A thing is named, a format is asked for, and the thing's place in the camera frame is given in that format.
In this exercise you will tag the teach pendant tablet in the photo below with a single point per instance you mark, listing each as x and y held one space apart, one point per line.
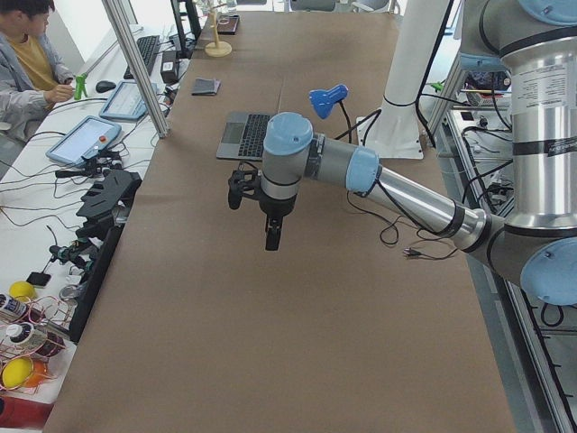
84 141
125 104

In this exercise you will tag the seated person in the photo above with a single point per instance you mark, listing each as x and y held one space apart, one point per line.
34 77

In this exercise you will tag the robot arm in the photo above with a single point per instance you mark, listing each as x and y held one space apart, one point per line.
534 246

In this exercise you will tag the aluminium frame post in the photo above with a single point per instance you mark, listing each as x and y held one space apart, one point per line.
120 24

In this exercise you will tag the yellow ball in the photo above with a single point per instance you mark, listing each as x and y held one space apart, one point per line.
22 290

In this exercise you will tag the black power adapter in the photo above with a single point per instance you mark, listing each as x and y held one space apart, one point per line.
169 69

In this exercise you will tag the black plastic rack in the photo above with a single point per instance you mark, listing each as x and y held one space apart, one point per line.
118 187

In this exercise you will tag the near teach pendant tablet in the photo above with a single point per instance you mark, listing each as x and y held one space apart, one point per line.
84 141

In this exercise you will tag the grey laptop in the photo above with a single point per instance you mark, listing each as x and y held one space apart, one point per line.
247 113

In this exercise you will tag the wooden mug tree stand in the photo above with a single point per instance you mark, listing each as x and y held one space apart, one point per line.
216 48

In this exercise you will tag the black keyboard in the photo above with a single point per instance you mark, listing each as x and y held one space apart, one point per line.
148 47

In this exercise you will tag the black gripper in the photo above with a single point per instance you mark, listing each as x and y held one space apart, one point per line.
276 207

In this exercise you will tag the copper wire basket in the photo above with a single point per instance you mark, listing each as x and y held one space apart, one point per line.
37 329

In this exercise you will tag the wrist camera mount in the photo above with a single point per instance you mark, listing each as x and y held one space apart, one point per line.
245 182

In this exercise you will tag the far teach pendant tablet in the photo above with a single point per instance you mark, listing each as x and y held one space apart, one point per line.
125 104

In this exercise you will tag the blue desk lamp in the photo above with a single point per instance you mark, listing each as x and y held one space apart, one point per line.
324 100

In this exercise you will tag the yellow lemon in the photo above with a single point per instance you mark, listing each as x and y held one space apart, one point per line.
18 373

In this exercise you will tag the folded grey cloth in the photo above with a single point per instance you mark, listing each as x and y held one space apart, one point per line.
205 87

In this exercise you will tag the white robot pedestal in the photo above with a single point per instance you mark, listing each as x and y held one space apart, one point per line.
394 134

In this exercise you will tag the black computer mouse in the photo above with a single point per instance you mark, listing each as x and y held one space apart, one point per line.
103 86

